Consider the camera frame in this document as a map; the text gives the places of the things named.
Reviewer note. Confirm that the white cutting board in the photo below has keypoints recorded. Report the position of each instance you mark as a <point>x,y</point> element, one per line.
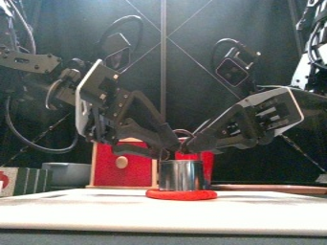
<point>161,212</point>

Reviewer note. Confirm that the red dough disc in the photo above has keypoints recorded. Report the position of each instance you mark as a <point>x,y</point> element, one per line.
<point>180,195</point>

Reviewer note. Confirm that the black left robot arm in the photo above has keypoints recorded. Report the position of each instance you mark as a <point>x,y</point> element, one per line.
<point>25,62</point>

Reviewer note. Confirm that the green white striped box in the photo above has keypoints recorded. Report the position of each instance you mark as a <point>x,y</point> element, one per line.
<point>22,181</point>

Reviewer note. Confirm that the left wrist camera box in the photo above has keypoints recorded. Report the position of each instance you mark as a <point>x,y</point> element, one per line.
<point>114,51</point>

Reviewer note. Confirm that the round metal dough cutter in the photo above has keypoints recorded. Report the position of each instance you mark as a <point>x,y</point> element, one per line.
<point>182,175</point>

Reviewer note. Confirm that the brown wooden board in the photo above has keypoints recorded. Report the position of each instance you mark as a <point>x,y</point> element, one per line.
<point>276,189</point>

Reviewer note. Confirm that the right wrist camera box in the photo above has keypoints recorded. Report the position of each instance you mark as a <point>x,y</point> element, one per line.
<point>232,71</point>

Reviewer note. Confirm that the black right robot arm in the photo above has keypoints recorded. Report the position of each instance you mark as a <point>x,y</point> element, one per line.
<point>312,57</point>

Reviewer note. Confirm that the grey vertical frame pole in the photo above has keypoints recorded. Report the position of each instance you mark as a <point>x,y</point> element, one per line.
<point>162,57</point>

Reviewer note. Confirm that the red wooden drawer box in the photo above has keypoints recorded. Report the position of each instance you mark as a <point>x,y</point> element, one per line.
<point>122,169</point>

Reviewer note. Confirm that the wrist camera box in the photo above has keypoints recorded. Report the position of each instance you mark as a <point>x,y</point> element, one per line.
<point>232,71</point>
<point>114,51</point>

